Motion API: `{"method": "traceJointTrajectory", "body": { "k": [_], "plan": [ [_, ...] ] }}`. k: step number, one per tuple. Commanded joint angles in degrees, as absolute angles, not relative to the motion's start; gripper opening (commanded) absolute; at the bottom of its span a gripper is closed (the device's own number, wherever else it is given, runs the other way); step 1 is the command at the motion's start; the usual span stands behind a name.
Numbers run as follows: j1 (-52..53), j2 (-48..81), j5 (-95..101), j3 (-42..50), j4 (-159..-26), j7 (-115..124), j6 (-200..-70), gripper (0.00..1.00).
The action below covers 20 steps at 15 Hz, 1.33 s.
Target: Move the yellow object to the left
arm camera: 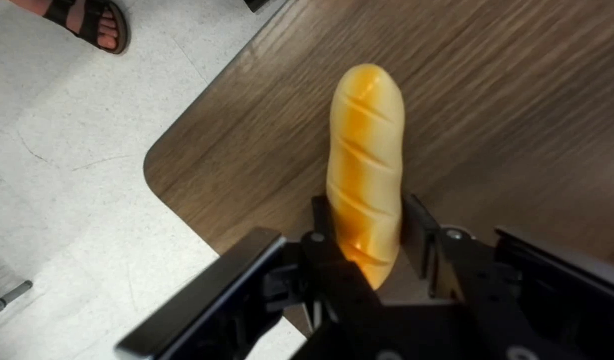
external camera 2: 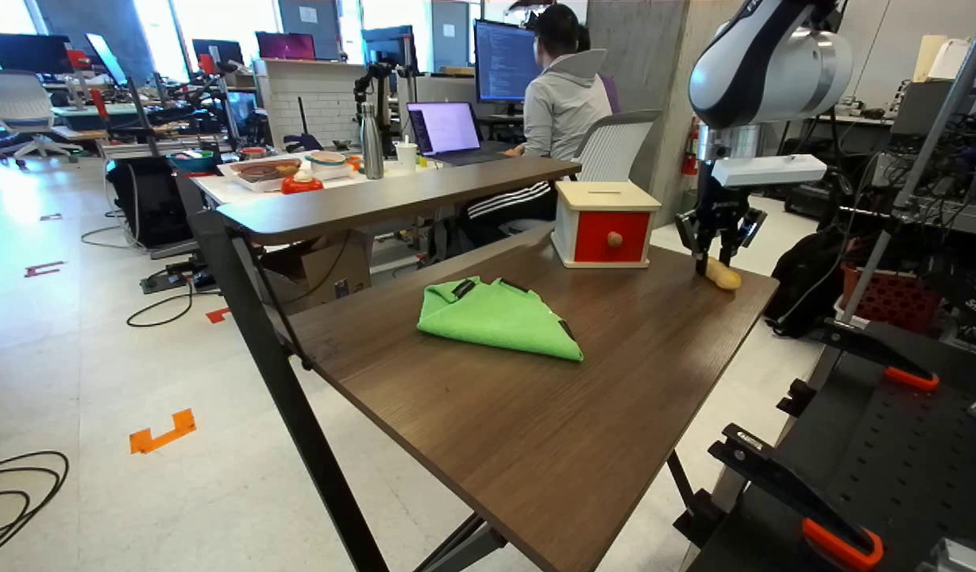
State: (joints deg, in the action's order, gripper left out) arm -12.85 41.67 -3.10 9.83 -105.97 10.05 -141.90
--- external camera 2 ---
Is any wooden box with red drawer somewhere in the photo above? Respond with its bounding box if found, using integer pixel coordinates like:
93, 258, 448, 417
550, 180, 662, 270

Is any red drawer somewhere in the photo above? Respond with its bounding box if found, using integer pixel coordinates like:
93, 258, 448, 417
573, 211, 652, 265

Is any open laptop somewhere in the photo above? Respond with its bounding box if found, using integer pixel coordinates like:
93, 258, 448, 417
406, 100, 514, 167

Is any cardboard box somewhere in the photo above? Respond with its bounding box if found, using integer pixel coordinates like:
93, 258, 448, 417
260, 230, 374, 315

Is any power strip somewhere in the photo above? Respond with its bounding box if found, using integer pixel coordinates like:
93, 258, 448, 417
139, 265, 212, 296

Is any teal bowl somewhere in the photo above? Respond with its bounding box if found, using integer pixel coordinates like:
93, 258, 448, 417
167, 149, 219, 176

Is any red fire extinguisher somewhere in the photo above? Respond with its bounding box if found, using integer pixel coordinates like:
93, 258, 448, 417
681, 117, 700, 178

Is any black cable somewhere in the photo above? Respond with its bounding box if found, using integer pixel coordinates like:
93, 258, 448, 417
0, 450, 70, 562
125, 278, 196, 329

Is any white office chair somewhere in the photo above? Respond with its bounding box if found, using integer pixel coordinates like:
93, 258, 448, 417
0, 69, 81, 168

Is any person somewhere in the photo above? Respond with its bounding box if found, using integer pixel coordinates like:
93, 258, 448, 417
462, 3, 615, 249

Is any orange toy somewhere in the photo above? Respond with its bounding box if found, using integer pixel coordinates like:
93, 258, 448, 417
280, 170, 325, 196

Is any white table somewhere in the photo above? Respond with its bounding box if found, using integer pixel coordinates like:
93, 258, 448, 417
191, 155, 457, 209

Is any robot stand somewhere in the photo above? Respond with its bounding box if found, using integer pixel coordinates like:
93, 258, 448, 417
674, 318, 976, 572

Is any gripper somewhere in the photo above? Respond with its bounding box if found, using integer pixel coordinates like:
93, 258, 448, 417
675, 161, 768, 277

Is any black clamp with orange tip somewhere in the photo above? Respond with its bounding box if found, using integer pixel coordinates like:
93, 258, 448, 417
708, 423, 886, 572
823, 317, 942, 392

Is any yellow oval object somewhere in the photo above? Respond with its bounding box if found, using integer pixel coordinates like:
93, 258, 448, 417
705, 257, 743, 292

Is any white tray with bowl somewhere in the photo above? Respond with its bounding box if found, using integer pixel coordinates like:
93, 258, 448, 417
218, 156, 307, 194

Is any steel bottle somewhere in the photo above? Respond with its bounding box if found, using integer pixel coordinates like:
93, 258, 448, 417
358, 101, 386, 181

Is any row of monitors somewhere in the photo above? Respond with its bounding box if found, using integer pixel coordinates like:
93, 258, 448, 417
0, 31, 318, 87

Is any small black clamp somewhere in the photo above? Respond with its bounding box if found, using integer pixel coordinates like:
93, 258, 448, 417
777, 378, 819, 419

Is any red plastic basket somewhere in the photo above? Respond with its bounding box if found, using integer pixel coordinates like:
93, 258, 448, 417
840, 262, 943, 335

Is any monitor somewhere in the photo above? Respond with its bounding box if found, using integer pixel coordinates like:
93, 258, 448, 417
473, 18, 543, 105
361, 25, 418, 69

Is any black backpack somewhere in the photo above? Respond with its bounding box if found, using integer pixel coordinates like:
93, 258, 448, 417
764, 226, 855, 339

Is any black bin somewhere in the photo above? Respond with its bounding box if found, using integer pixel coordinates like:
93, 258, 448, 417
106, 156, 192, 249

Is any heap of black cables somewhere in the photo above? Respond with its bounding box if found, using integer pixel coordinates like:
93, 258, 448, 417
875, 110, 976, 233

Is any grey mesh office chair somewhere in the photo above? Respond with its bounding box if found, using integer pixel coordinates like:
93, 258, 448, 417
499, 109, 664, 237

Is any green cloth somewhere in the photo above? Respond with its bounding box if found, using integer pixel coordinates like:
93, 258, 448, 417
416, 275, 585, 364

